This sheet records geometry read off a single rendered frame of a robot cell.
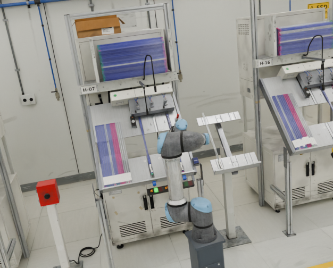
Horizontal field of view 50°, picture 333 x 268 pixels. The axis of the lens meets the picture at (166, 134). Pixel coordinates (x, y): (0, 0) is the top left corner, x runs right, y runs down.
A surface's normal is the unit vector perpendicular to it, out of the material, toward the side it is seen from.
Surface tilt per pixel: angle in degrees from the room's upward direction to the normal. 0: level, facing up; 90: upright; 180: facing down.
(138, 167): 45
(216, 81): 90
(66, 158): 90
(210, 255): 90
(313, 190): 90
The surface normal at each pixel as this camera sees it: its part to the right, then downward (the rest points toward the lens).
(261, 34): 0.20, 0.27
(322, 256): -0.12, -0.95
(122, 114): 0.06, -0.48
